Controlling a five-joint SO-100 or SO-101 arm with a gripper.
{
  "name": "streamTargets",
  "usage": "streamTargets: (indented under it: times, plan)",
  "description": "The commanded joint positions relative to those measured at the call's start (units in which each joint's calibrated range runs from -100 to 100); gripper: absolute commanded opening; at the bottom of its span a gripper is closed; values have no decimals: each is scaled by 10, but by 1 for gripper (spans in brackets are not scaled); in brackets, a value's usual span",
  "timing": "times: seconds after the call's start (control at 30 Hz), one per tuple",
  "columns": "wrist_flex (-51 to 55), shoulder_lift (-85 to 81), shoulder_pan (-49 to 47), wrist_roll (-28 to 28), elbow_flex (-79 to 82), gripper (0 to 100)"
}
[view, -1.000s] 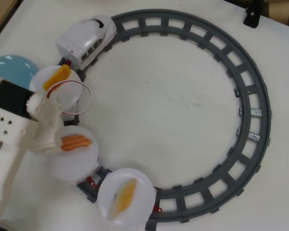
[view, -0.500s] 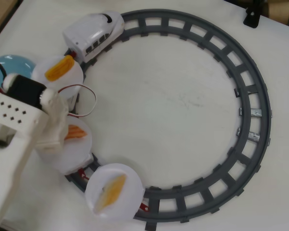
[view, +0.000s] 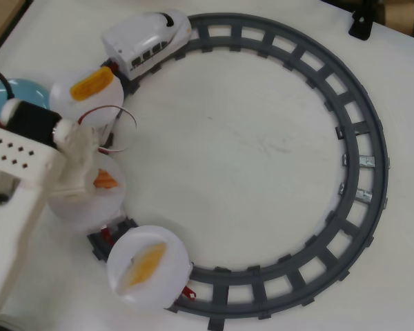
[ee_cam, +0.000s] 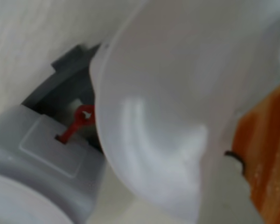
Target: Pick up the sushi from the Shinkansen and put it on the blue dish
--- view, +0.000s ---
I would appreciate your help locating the white gripper, black motor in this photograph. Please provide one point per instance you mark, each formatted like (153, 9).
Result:
(76, 190)

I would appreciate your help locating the orange striped salmon sushi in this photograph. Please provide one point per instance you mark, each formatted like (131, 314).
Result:
(105, 180)

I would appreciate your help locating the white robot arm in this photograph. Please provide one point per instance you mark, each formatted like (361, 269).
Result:
(14, 224)

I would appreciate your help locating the yellow egg sushi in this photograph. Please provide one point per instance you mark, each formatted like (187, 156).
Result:
(89, 86)

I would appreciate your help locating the blue round dish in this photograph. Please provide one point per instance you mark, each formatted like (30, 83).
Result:
(27, 91)

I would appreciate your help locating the pale orange sushi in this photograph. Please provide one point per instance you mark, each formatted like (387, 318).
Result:
(146, 265)

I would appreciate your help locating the white Shinkansen toy locomotive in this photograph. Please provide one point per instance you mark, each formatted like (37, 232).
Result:
(141, 41)

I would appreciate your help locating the white plate wagon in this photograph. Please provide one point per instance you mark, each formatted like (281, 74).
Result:
(101, 207)
(172, 276)
(65, 107)

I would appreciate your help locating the small silver tape piece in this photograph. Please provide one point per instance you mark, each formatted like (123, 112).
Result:
(344, 160)
(341, 189)

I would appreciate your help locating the grey circular toy train track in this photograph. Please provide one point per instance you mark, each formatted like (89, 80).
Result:
(382, 145)

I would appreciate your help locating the brown cardboard box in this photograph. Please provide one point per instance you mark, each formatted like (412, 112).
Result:
(400, 13)

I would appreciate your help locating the black clamp bracket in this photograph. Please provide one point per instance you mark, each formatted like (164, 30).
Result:
(360, 27)

